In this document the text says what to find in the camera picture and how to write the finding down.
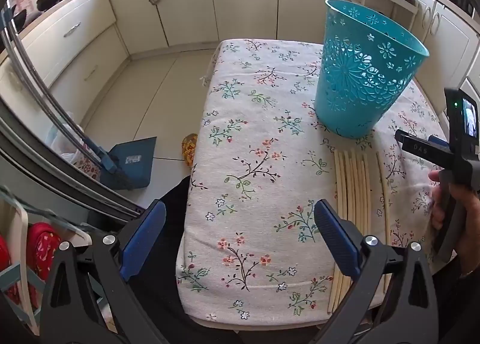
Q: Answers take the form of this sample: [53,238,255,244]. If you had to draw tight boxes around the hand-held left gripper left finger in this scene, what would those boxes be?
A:
[39,200,167,344]

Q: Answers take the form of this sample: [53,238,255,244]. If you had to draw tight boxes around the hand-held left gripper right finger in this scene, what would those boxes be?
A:
[311,199,440,344]

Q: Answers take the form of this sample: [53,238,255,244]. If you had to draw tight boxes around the bundle of wooden chopsticks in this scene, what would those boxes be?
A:
[325,149,374,315]

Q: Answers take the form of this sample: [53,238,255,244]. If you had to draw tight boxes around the teal perforated plastic basket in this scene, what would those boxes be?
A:
[313,0,430,139]

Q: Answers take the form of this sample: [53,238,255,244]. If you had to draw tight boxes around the person's right hand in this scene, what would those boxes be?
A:
[428,170,480,278]

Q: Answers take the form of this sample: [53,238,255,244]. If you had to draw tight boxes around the dark cloth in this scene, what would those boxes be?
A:
[125,175,241,344]

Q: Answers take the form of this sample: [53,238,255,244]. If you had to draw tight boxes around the blue dustpan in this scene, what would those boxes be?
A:
[95,137,157,191]

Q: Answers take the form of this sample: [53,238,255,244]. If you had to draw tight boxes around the cream panelled cabinets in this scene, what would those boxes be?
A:
[412,0,480,105]

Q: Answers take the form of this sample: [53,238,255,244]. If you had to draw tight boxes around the red patterned bag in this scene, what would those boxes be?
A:
[0,221,62,311]

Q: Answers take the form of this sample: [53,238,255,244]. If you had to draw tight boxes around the yellow red floor object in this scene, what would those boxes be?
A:
[181,133,198,167]

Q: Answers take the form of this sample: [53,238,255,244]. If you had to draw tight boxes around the floral tablecloth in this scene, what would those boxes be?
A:
[176,39,449,324]

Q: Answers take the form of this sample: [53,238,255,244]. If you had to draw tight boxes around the cream drawer cabinet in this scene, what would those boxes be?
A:
[0,0,130,135]

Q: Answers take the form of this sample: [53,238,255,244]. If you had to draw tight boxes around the small black pan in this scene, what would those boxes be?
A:
[7,5,29,28]

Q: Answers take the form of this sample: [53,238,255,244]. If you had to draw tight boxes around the metal broom handle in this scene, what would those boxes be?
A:
[0,7,113,174]

